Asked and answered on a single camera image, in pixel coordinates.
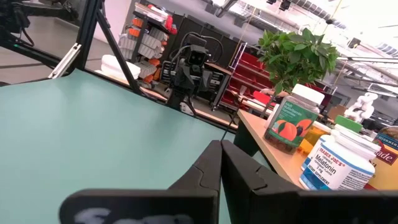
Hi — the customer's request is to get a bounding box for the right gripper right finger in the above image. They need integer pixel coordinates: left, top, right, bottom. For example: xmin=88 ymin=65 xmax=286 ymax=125
xmin=221 ymin=139 xmax=301 ymax=224

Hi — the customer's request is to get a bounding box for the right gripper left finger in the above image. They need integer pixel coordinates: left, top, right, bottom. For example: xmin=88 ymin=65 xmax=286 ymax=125
xmin=169 ymin=139 xmax=223 ymax=200

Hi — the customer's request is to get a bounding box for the gummy bottle white lid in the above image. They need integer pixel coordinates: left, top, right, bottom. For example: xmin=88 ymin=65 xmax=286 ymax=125
xmin=263 ymin=83 xmax=326 ymax=155

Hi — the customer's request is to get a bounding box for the white Trader Joe's melatonin bottle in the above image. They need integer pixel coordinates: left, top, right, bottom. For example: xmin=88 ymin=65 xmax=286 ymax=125
xmin=300 ymin=132 xmax=335 ymax=172
xmin=298 ymin=123 xmax=382 ymax=191

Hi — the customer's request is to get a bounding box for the amber pill vial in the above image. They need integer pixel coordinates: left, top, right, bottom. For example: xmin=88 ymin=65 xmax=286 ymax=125
xmin=297 ymin=120 xmax=332 ymax=156

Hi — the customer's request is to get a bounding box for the black cabinet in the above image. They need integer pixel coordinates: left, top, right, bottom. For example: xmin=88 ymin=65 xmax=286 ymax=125
xmin=167 ymin=14 xmax=247 ymax=70

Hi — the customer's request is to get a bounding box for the rack with orange grey bins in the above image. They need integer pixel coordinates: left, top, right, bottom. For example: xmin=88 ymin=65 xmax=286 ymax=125
xmin=118 ymin=2 xmax=178 ymax=91

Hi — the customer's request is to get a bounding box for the red storage bin rack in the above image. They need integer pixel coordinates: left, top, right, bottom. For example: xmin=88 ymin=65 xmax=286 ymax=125
xmin=217 ymin=42 xmax=274 ymax=110

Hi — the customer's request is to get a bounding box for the white foam stack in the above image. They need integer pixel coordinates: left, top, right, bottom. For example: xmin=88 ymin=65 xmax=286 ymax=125
xmin=101 ymin=54 xmax=141 ymax=81

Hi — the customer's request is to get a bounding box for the green leafy plant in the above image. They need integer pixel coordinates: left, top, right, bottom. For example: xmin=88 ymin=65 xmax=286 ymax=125
xmin=256 ymin=27 xmax=340 ymax=119

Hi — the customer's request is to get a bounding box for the brown cardboard box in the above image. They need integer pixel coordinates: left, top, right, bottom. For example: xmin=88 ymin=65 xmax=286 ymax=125
xmin=326 ymin=104 xmax=348 ymax=121

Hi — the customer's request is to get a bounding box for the white jointed robot figure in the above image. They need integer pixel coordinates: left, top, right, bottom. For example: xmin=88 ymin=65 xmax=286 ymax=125
xmin=343 ymin=92 xmax=379 ymax=124

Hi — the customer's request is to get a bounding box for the wooden shelf black metal frame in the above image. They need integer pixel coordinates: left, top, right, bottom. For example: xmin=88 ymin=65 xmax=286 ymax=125
xmin=233 ymin=108 xmax=398 ymax=191

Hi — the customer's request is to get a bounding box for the silver aluminium bracket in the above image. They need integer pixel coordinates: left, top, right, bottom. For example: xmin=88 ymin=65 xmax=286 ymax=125
xmin=48 ymin=42 xmax=82 ymax=79

